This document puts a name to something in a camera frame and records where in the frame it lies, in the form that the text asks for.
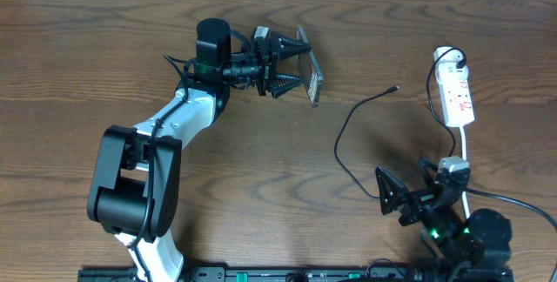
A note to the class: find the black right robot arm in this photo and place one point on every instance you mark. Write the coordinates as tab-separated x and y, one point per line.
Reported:
473	249

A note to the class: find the Galaxy S25 Ultra smartphone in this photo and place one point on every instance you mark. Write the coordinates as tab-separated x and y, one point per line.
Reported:
309	71

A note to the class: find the white power strip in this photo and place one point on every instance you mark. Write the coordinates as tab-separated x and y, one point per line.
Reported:
451	74

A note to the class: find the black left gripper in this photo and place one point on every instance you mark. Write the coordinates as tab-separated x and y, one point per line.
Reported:
269	67

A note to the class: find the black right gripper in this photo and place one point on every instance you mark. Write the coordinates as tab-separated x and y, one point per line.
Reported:
399	189

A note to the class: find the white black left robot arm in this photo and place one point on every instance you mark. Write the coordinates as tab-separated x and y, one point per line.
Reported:
135	186

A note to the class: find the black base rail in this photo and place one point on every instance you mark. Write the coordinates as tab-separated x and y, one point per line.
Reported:
376	273

